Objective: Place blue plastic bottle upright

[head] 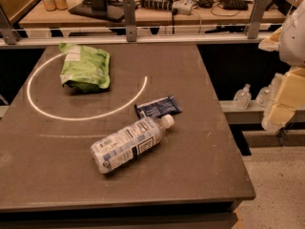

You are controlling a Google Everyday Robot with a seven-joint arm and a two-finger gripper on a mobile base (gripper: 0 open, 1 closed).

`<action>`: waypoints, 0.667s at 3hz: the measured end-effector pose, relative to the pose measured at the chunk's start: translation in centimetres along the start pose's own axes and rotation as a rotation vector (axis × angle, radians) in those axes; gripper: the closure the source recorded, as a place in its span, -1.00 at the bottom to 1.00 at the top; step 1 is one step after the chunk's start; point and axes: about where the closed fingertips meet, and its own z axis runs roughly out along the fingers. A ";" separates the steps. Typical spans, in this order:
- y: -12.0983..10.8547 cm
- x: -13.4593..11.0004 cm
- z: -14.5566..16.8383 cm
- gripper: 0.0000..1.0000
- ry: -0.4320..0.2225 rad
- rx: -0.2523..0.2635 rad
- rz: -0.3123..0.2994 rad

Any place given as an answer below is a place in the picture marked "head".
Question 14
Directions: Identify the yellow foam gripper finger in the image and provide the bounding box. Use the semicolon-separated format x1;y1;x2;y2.
261;68;305;131
258;28;282;52

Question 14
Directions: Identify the blue labelled plastic bottle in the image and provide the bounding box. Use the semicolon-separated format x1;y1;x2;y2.
91;114;174;175

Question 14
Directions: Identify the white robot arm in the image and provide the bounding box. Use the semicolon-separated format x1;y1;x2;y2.
258;10;305;131

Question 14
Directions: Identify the right clear sanitizer bottle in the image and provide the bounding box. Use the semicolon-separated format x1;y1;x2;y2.
255;86;271;107

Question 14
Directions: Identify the clear sanitizer bottle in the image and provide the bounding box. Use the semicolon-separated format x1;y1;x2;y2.
233;84;252;110
255;86;271;107

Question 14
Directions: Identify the left clear sanitizer bottle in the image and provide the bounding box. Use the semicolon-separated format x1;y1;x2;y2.
233;84;252;110

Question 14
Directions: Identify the grey metal shelf beam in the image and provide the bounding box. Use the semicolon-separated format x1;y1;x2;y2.
220;100;305;124

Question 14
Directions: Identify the white power adapter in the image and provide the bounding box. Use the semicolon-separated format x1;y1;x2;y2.
173;0;193;15

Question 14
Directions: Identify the black power strip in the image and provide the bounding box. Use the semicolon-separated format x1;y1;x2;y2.
140;0;173;11

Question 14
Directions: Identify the dark blue tissue packet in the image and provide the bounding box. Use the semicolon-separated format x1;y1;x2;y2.
134;95;182;118

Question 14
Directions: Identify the wooden desk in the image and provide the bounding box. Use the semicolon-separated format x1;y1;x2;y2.
18;0;287;38

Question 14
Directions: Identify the black monitor stand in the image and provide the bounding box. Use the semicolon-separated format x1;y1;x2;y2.
69;0;124;22

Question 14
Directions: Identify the green snack bag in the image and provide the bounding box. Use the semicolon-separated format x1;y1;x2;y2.
59;43;111;93

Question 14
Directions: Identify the right metal bracket post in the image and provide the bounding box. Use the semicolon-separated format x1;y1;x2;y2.
245;0;270;39

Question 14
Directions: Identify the metal bracket post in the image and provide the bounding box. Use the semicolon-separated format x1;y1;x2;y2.
0;5;20;45
245;0;270;39
123;0;137;42

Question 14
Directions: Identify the black device with cables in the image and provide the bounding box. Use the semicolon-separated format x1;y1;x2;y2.
223;0;248;10

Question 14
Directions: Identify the middle metal bracket post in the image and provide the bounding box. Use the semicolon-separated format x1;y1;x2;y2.
123;0;137;42

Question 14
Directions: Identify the left metal bracket post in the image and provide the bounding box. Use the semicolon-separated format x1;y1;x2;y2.
0;5;20;45

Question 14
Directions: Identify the metal rail frame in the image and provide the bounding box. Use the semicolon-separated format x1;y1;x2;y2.
0;22;284;50

